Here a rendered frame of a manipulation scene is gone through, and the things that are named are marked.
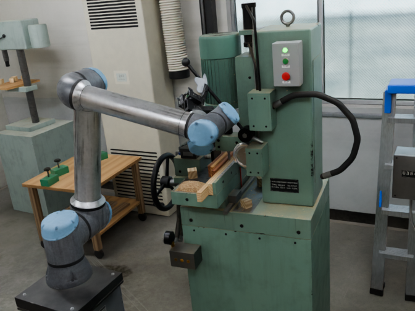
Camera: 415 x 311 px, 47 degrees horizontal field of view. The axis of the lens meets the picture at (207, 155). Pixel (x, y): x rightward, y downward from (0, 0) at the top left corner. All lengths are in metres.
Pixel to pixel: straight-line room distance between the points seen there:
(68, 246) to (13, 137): 2.26
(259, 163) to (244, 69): 0.38
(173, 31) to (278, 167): 1.73
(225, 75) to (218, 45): 0.12
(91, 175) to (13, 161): 2.29
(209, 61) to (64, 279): 1.06
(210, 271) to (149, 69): 1.74
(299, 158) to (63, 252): 1.01
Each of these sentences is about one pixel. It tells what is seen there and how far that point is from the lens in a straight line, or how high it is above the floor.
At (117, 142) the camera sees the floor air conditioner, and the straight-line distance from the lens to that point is 3.84.
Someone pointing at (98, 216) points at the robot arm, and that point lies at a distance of 2.12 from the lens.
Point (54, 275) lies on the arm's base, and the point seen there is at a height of 0.66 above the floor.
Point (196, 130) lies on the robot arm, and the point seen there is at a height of 1.27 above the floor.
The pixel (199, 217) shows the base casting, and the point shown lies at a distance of 2.10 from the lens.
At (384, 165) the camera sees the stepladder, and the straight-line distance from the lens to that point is 2.66.
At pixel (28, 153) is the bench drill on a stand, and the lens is 4.10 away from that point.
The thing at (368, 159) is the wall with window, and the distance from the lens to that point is 3.39.
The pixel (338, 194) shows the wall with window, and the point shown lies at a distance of 3.54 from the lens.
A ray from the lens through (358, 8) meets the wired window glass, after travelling 3.27.
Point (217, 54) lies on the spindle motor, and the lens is 1.97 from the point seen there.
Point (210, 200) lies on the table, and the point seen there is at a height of 0.88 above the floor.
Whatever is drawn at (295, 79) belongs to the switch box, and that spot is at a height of 1.35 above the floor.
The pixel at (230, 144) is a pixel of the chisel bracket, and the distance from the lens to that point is 2.11.
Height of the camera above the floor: 1.70
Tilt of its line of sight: 20 degrees down
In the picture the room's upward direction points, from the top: 6 degrees counter-clockwise
